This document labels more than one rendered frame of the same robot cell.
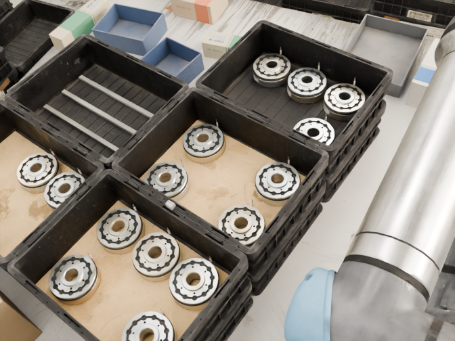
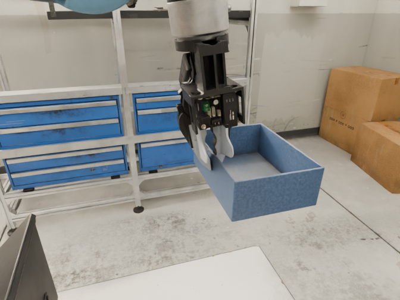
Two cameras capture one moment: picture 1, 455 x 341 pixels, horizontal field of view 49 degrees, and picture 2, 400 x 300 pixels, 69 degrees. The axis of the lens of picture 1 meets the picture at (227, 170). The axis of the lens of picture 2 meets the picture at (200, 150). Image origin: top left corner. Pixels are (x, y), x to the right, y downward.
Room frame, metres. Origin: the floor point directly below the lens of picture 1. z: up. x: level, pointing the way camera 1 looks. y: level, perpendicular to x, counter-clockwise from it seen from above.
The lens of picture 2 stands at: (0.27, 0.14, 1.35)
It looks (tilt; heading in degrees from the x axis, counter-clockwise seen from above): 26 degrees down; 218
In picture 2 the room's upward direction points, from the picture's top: straight up
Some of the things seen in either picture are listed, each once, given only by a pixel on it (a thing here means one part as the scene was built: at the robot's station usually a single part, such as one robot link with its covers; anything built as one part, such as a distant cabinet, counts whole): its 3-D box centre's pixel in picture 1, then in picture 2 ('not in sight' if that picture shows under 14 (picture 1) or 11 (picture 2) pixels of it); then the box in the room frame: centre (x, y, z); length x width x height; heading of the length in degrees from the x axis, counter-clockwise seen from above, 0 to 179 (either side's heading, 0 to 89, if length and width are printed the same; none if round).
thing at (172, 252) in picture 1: (155, 253); not in sight; (0.51, 0.18, 0.86); 0.10 x 0.10 x 0.01
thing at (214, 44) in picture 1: (240, 49); not in sight; (1.25, -0.11, 0.73); 0.24 x 0.06 x 0.06; 60
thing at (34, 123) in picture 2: not in sight; (65, 143); (-0.49, -1.54, 0.60); 0.72 x 0.03 x 0.56; 145
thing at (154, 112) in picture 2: not in sight; (188, 130); (-1.15, -1.08, 0.60); 0.72 x 0.03 x 0.56; 145
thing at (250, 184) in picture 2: not in sight; (249, 163); (-0.14, -0.07, 1.10); 0.20 x 0.15 x 0.07; 56
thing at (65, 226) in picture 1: (132, 275); not in sight; (0.46, 0.23, 0.87); 0.40 x 0.30 x 0.11; 45
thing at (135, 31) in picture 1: (130, 29); not in sight; (1.44, 0.24, 0.74); 0.20 x 0.15 x 0.07; 58
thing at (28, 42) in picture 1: (38, 59); not in sight; (1.91, 0.78, 0.31); 0.40 x 0.30 x 0.34; 145
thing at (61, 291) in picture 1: (72, 276); not in sight; (0.49, 0.36, 0.86); 0.10 x 0.10 x 0.01
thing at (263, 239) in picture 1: (218, 163); not in sight; (0.67, 0.02, 0.92); 0.40 x 0.30 x 0.02; 45
